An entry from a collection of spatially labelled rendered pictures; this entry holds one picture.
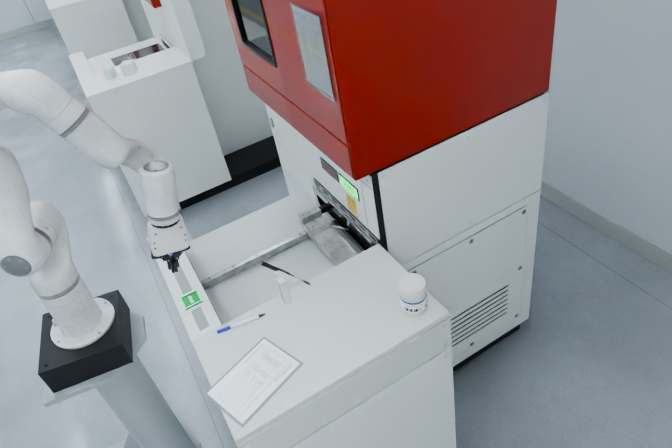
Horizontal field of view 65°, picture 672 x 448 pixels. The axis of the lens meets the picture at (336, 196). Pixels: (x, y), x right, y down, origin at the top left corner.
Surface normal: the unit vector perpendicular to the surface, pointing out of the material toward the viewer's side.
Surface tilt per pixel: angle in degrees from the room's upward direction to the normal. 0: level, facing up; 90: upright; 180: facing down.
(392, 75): 90
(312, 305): 0
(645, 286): 0
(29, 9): 90
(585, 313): 0
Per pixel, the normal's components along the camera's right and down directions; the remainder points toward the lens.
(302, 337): -0.16, -0.79
